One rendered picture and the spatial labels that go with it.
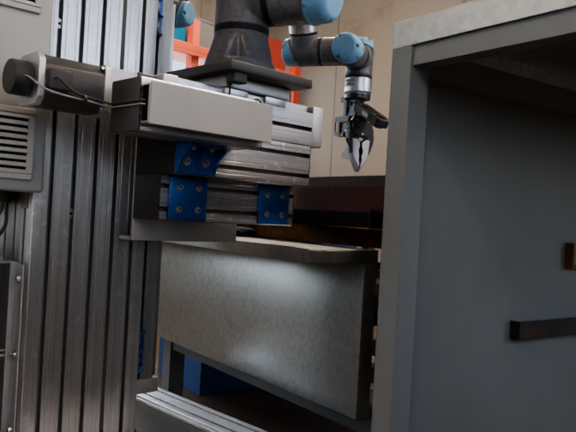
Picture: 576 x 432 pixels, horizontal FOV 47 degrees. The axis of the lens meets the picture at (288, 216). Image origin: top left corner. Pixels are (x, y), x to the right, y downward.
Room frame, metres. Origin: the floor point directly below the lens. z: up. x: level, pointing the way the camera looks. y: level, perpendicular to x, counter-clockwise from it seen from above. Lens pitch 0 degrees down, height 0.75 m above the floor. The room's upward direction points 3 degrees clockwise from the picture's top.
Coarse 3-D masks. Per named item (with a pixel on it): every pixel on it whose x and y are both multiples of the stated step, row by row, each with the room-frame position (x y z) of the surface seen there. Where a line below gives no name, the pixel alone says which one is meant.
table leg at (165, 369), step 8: (168, 344) 2.46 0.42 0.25; (168, 352) 2.46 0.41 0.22; (176, 352) 2.46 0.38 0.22; (168, 360) 2.46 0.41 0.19; (176, 360) 2.46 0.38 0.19; (168, 368) 2.46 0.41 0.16; (176, 368) 2.46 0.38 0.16; (168, 376) 2.45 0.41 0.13; (176, 376) 2.47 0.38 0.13; (168, 384) 2.45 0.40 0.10; (176, 384) 2.47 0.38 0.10; (176, 392) 2.47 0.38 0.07
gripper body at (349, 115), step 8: (352, 96) 1.81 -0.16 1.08; (360, 96) 1.80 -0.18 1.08; (368, 96) 1.82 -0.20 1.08; (344, 104) 1.86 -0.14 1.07; (352, 104) 1.86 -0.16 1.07; (344, 112) 1.85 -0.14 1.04; (352, 112) 1.83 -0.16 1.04; (336, 120) 1.85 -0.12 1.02; (344, 120) 1.83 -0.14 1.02; (352, 120) 1.80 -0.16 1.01; (360, 120) 1.81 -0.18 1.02; (344, 128) 1.83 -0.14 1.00; (352, 128) 1.80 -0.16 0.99; (360, 128) 1.81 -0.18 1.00; (368, 128) 1.83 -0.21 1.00; (344, 136) 1.84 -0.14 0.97; (360, 136) 1.84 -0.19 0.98
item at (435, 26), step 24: (480, 0) 0.89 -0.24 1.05; (504, 0) 0.86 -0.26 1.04; (528, 0) 0.83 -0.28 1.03; (552, 0) 0.80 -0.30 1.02; (408, 24) 0.99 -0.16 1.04; (432, 24) 0.95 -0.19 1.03; (456, 24) 0.92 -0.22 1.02; (480, 24) 0.89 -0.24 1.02; (552, 48) 1.10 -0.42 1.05; (528, 72) 1.21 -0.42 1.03; (552, 72) 1.26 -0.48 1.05
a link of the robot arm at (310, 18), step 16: (272, 0) 1.34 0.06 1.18; (288, 0) 1.33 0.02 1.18; (304, 0) 1.32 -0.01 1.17; (320, 0) 1.31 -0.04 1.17; (336, 0) 1.36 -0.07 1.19; (272, 16) 1.36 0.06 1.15; (288, 16) 1.35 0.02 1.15; (304, 16) 1.34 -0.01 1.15; (320, 16) 1.33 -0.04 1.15; (336, 16) 1.37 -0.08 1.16
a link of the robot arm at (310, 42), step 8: (296, 32) 1.74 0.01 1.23; (304, 32) 1.73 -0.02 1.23; (312, 32) 1.74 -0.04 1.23; (288, 40) 1.77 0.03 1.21; (296, 40) 1.75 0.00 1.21; (304, 40) 1.74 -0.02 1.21; (312, 40) 1.75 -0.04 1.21; (320, 40) 1.74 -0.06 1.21; (288, 48) 1.76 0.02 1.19; (296, 48) 1.75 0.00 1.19; (304, 48) 1.75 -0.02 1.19; (312, 48) 1.74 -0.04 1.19; (288, 56) 1.77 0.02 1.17; (296, 56) 1.76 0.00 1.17; (304, 56) 1.75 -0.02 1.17; (312, 56) 1.75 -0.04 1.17; (288, 64) 1.79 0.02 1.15; (296, 64) 1.78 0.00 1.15; (304, 64) 1.78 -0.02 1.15; (312, 64) 1.77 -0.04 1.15; (320, 64) 1.76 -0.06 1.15
